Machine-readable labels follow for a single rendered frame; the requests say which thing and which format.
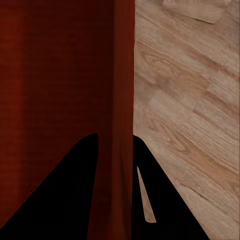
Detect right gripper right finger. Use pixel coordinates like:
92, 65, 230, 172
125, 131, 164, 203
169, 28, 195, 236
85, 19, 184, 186
130, 135, 210, 240

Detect storage box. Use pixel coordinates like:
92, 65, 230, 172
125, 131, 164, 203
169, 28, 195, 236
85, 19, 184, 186
0, 0, 135, 240

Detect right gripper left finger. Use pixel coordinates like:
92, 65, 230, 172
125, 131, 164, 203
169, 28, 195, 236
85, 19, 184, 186
0, 133, 99, 240

